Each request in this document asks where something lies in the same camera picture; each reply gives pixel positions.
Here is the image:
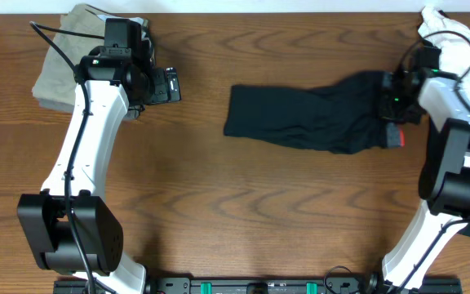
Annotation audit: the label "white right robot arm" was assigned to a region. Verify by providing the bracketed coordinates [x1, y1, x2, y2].
[370, 69, 470, 293]

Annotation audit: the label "folded grey trousers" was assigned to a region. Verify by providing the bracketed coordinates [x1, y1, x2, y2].
[32, 37, 104, 113]

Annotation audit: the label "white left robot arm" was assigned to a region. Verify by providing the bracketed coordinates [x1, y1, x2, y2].
[17, 56, 181, 293]

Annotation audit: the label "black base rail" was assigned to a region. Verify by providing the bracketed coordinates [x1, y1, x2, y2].
[52, 276, 463, 294]

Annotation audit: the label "folded khaki trousers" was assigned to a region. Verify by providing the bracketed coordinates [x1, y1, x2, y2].
[31, 2, 150, 111]

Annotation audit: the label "white crumpled cloth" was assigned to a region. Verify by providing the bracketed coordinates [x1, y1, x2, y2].
[418, 6, 470, 100]

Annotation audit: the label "black leggings with red waistband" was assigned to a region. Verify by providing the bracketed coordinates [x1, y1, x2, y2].
[224, 71, 405, 154]

